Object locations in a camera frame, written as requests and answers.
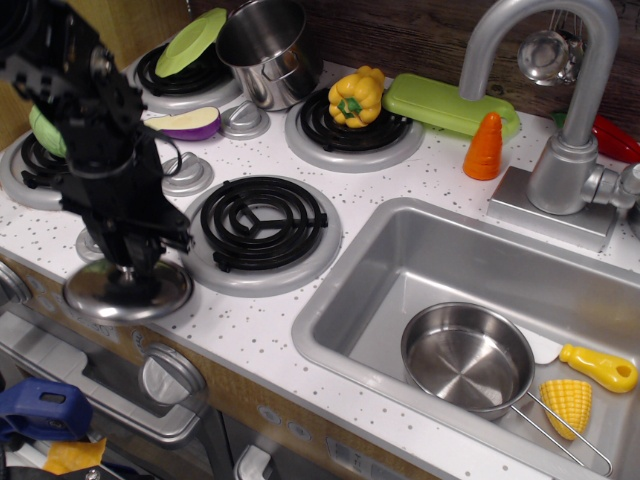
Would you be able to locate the steel cooking pot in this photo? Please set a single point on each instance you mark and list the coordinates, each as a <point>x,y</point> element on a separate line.
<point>269,48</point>

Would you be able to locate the green plastic plate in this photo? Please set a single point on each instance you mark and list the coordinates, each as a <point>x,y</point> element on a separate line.
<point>191,42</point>

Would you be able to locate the green plastic cutting board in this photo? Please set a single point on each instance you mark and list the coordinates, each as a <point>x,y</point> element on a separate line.
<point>439,104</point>

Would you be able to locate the black stove burner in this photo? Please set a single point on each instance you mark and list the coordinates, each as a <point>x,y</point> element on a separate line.
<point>205,82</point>
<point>261,236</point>
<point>28,171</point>
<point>315,137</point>

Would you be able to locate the silver front oven dial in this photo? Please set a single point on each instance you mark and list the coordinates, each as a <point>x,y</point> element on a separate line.
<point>168,377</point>

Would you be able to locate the orange toy carrot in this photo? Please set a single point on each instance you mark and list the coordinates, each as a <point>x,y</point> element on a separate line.
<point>483,158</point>

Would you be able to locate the green toy cabbage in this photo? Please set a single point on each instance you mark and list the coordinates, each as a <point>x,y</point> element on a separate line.
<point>46,133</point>

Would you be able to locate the silver stove knob lower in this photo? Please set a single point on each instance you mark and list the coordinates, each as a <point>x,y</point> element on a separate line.
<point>87,248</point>

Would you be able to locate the yellow toy bell pepper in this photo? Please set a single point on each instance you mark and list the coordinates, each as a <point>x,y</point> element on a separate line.
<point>355,101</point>

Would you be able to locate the back right black stove burner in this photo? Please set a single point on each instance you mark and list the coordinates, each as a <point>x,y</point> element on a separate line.
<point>315,137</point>

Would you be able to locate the yellow toy corn piece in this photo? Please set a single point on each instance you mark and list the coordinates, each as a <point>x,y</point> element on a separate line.
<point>570,402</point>

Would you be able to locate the blue clamp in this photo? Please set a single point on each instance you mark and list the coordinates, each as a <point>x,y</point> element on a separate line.
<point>44,410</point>

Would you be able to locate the silver stove knob upper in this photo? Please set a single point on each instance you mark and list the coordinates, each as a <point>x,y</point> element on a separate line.
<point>244,122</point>

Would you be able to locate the hanging steel ladle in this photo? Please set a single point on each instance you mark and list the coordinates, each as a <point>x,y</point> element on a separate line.
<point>554,56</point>

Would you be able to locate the silver stove knob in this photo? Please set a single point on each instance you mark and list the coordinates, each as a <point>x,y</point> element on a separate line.
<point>87,248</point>
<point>244,122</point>
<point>187,176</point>

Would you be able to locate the front left black stove burner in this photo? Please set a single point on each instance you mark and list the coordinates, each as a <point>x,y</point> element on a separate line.
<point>28,171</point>

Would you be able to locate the back left black stove burner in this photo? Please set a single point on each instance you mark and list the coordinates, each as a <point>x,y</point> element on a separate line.
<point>205,82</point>

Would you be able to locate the shiny steel pot lid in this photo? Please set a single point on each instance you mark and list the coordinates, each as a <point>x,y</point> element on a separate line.
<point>108,294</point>

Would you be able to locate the small steel saucepan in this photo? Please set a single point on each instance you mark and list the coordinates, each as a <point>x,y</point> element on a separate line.
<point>476,359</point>

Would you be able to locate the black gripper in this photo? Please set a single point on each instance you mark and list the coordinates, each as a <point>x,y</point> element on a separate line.
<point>126,212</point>

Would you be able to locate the front right black stove burner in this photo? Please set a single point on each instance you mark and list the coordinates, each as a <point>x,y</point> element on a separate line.
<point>261,236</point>

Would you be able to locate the yellow cloth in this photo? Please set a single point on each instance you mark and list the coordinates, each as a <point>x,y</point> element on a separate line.
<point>70,456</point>

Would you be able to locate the silver stove knob middle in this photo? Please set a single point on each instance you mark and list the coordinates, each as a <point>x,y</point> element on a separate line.
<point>187,176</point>

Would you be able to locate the toy eggplant half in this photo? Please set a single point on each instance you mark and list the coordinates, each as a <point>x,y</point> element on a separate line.
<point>195,125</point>

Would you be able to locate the yellow handled toy knife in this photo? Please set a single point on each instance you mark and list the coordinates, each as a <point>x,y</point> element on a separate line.
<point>614,373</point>

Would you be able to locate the silver oven door handle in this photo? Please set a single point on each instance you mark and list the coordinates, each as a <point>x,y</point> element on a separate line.
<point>45,356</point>

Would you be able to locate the red toy chili pepper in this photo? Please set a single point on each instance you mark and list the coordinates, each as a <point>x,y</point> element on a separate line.
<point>613,142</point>

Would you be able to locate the silver toy sink basin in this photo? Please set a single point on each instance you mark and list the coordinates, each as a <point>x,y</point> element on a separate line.
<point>410,256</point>

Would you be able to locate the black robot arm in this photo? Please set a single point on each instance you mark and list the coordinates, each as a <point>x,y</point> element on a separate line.
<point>55,59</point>

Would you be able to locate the silver toy faucet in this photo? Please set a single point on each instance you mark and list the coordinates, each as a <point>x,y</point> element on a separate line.
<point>568,196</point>

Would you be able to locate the silver dial at left edge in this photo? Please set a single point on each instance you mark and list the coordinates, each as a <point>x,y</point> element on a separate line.
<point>14,288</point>

